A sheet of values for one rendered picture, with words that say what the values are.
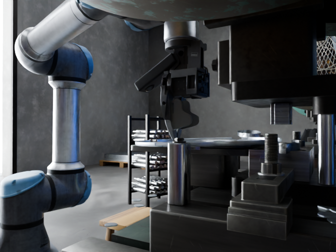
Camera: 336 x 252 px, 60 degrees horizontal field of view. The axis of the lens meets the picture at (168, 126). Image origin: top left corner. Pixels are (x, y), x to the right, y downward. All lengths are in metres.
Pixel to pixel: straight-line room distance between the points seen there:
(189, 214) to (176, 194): 0.05
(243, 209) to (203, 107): 7.45
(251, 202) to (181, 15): 0.21
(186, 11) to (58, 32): 0.51
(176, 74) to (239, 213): 0.35
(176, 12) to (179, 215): 0.24
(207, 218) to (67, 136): 0.68
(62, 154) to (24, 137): 4.70
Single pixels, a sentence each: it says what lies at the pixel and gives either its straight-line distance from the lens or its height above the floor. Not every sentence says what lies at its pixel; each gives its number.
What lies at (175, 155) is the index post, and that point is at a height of 0.78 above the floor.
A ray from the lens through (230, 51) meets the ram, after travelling 0.52.
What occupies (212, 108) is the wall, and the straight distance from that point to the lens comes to 7.67.
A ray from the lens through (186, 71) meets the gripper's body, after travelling 0.59.
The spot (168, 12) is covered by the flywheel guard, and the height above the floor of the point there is 0.93.
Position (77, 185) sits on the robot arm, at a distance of 0.99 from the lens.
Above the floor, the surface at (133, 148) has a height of 0.77.
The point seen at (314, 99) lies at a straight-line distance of 0.47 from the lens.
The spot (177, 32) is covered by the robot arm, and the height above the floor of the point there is 1.01.
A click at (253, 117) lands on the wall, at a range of 7.35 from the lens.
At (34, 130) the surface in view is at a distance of 5.77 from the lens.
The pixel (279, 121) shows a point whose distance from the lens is 0.54.
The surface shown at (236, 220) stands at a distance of 0.33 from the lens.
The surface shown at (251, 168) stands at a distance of 0.50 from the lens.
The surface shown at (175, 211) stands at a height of 0.70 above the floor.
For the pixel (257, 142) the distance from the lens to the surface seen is 0.49.
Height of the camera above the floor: 0.82
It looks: level
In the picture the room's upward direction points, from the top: straight up
